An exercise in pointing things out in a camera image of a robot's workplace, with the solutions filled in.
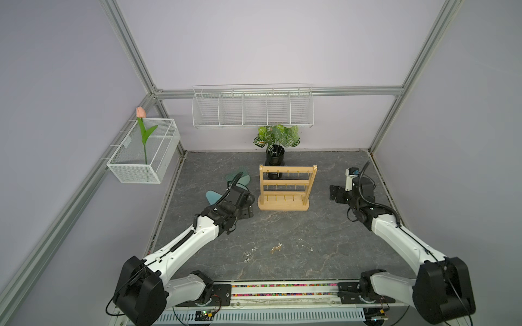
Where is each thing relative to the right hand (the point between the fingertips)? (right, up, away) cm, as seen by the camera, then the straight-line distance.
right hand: (341, 185), depth 87 cm
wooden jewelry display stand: (-23, -3, +18) cm, 29 cm away
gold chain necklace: (-28, -27, -2) cm, 39 cm away
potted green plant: (-28, +21, +7) cm, 36 cm away
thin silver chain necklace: (-16, -26, 0) cm, 30 cm away
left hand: (-43, -9, -4) cm, 44 cm away
